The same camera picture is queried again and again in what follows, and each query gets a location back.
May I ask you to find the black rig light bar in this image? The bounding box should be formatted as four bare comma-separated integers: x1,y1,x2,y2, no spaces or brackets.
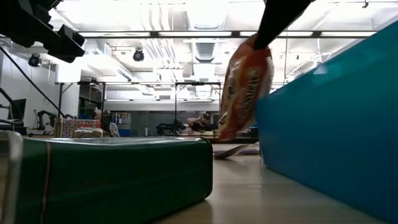
76,30,379,39

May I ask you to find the black ceiling spot lamp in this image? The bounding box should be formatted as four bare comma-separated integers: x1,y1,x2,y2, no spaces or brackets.
132,48,146,62
27,53,42,68

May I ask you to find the black computer monitor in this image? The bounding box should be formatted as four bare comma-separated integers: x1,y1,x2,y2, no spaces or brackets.
7,98,27,125

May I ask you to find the spoon with teal striped handle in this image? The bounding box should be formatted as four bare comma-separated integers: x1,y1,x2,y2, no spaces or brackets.
212,143,250,161

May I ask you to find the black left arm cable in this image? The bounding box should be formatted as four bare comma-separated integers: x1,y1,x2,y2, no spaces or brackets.
0,88,25,127
0,45,68,119

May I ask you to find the teal plastic bin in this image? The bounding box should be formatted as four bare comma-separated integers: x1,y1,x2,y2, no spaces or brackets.
254,20,398,224

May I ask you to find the orange red candy bag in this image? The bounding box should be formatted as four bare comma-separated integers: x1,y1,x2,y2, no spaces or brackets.
216,33,275,141

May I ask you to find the dark green tin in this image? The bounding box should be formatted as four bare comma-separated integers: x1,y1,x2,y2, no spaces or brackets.
15,136,214,224

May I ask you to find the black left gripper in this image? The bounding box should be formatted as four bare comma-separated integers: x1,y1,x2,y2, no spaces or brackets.
0,0,86,64

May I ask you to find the colourful patterned box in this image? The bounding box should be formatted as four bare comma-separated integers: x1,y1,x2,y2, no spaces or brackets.
53,117,102,139

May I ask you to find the black aluminium table frame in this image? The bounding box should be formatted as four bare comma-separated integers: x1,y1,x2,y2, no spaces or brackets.
211,138,259,145

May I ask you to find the black background rig frame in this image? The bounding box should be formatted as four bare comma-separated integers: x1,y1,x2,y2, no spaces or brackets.
55,80,222,131

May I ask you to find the white ventilation duct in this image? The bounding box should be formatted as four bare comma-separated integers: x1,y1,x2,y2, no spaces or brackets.
185,0,230,63

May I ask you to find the person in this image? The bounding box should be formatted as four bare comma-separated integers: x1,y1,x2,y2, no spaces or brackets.
185,113,218,131
93,108,105,125

